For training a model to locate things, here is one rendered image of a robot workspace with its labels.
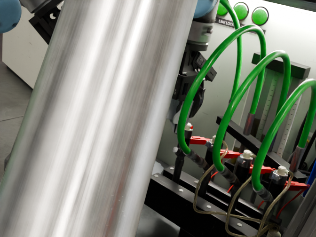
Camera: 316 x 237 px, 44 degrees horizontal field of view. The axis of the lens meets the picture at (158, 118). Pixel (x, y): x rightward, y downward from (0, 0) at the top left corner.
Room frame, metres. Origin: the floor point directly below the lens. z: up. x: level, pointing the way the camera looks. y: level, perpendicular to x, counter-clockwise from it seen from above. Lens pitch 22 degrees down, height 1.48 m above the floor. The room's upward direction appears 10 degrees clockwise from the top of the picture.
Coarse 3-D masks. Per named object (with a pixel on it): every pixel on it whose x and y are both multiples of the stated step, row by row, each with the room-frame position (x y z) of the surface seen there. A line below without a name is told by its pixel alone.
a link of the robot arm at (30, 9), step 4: (20, 0) 0.80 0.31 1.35; (24, 0) 0.78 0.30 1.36; (28, 0) 0.78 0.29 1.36; (32, 0) 0.78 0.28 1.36; (36, 0) 0.78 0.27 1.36; (40, 0) 0.78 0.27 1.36; (44, 0) 0.78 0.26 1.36; (48, 0) 0.79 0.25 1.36; (24, 4) 0.79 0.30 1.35; (28, 4) 0.78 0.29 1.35; (32, 4) 0.78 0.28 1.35; (36, 4) 0.78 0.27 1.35; (40, 4) 0.78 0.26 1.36; (44, 4) 0.79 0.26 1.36; (28, 8) 0.79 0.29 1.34; (32, 8) 0.78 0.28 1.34; (36, 8) 0.78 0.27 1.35; (32, 12) 0.79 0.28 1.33
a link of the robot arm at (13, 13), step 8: (0, 0) 0.62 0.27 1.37; (8, 0) 0.63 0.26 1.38; (16, 0) 0.64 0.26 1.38; (0, 8) 0.62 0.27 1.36; (8, 8) 0.63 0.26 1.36; (16, 8) 0.64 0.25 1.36; (0, 16) 0.62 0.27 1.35; (8, 16) 0.63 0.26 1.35; (16, 16) 0.64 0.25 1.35; (0, 24) 0.62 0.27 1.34; (8, 24) 0.63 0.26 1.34; (16, 24) 0.65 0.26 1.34; (0, 32) 0.63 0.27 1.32
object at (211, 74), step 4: (200, 56) 0.82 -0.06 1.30; (196, 60) 0.81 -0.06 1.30; (200, 60) 0.82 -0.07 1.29; (204, 60) 0.83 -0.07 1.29; (196, 64) 0.82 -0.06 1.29; (200, 64) 0.83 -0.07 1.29; (200, 68) 0.83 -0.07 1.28; (212, 68) 0.87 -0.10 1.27; (208, 72) 0.86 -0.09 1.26; (212, 72) 0.87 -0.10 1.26; (216, 72) 0.89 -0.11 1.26; (208, 76) 0.86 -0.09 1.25; (212, 76) 0.87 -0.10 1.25; (208, 80) 0.89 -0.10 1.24; (212, 80) 0.88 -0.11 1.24
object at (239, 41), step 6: (222, 0) 0.96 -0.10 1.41; (228, 6) 0.97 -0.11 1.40; (228, 12) 0.98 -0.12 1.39; (234, 12) 0.98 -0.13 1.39; (234, 18) 0.99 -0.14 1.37; (234, 24) 0.99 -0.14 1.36; (240, 36) 1.00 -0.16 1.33; (240, 42) 1.00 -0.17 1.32; (240, 48) 1.01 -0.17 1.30; (240, 54) 1.01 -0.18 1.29; (240, 60) 1.01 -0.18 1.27; (240, 66) 1.01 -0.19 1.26; (240, 72) 1.02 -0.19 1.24; (234, 84) 1.02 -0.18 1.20; (234, 90) 1.02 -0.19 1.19
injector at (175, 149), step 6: (186, 132) 0.85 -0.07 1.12; (186, 138) 0.85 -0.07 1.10; (174, 150) 0.83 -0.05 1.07; (180, 150) 0.84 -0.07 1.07; (180, 156) 0.85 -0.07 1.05; (180, 162) 0.85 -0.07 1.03; (174, 168) 0.86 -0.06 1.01; (180, 168) 0.85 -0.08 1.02; (174, 174) 0.86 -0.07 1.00; (180, 174) 0.86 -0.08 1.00; (174, 180) 0.85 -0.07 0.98
